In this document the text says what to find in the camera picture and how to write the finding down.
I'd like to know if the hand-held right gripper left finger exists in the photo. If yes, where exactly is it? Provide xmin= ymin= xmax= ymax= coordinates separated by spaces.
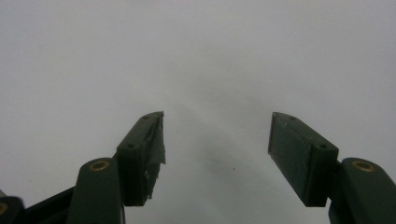
xmin=65 ymin=111 xmax=166 ymax=224

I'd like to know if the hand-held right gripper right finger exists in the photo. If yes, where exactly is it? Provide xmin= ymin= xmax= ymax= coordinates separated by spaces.
xmin=267 ymin=111 xmax=396 ymax=224

